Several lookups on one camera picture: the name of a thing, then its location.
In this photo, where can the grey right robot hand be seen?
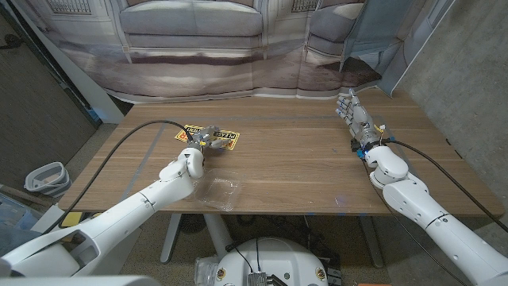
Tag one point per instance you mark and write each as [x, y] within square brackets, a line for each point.
[361, 123]

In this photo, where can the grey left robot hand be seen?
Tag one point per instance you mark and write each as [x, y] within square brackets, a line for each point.
[206, 139]

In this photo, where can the yellow new driver bumper sticker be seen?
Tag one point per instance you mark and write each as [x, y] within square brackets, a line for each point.
[183, 135]

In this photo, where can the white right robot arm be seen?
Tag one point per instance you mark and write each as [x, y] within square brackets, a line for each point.
[436, 230]

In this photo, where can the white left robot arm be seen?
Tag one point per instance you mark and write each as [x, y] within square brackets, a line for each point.
[131, 214]

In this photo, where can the clear plastic clamshell container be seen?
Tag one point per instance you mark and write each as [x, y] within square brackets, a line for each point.
[222, 192]

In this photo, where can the printed sofa backdrop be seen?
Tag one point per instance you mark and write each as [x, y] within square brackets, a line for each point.
[190, 67]

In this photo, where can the black round fan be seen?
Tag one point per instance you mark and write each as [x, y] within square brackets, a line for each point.
[192, 224]

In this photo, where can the grey table leg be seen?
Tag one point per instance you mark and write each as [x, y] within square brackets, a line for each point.
[371, 242]

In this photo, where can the clear plastic package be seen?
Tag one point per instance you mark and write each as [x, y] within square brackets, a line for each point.
[204, 270]

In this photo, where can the white robot torso dome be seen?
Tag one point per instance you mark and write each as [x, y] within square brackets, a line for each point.
[274, 258]

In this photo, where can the yellow black floor object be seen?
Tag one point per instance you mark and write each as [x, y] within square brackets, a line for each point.
[71, 219]

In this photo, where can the grey collapsible bucket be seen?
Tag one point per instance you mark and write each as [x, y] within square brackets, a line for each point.
[47, 180]

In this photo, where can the blue plastic storage bin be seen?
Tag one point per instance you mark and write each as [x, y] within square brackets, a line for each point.
[12, 208]

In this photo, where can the person's leg in jeans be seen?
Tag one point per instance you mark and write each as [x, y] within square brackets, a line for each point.
[20, 238]

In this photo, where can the white table leg frame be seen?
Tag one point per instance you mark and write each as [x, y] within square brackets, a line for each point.
[216, 234]

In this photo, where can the white slanted post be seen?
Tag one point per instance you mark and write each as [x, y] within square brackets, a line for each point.
[81, 81]

